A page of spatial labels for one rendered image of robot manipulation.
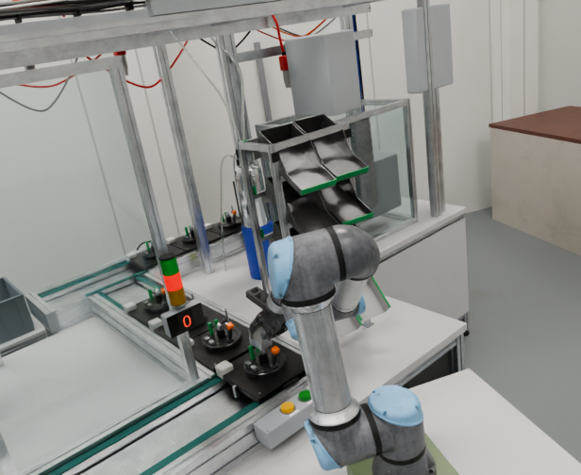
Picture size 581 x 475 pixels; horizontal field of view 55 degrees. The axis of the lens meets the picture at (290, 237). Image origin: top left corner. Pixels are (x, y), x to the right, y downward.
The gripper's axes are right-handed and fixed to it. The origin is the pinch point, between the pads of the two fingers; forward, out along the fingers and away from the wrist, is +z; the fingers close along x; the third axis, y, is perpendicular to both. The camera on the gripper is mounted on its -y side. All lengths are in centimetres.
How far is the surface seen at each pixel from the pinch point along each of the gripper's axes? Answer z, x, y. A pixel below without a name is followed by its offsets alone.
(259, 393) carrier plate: 3.5, -10.1, 16.6
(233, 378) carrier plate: 12.2, -10.6, 6.2
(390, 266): 57, 117, -14
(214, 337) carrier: 25.8, -1.9, -13.7
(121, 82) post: -55, -19, -62
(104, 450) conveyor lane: 18, -53, 4
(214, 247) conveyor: 86, 55, -80
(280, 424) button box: -4.7, -14.1, 28.8
